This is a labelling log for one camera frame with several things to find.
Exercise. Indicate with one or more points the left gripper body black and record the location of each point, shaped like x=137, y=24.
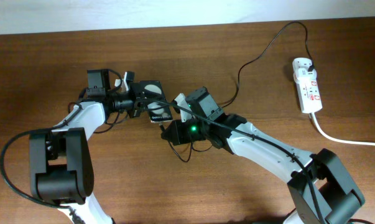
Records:
x=128, y=99

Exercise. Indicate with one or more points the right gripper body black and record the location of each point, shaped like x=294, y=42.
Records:
x=192, y=130

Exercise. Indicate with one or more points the black smartphone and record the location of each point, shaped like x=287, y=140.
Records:
x=158, y=112

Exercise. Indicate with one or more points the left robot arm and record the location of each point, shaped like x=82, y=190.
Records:
x=61, y=169

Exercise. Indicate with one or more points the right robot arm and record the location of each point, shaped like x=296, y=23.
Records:
x=321, y=188

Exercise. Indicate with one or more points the white USB charger plug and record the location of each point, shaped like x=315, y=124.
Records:
x=304, y=70

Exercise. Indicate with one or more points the white power strip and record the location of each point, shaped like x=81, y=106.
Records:
x=309, y=96

